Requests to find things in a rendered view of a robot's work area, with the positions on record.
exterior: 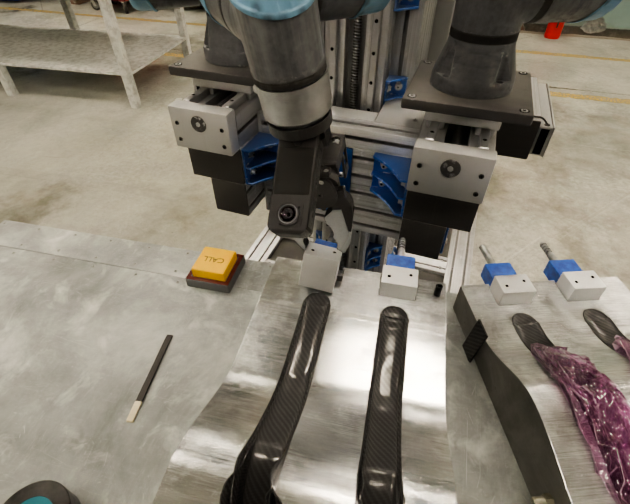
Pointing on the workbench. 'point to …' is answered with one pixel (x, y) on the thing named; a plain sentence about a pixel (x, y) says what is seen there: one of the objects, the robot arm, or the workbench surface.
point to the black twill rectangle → (475, 340)
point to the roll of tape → (43, 494)
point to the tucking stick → (149, 380)
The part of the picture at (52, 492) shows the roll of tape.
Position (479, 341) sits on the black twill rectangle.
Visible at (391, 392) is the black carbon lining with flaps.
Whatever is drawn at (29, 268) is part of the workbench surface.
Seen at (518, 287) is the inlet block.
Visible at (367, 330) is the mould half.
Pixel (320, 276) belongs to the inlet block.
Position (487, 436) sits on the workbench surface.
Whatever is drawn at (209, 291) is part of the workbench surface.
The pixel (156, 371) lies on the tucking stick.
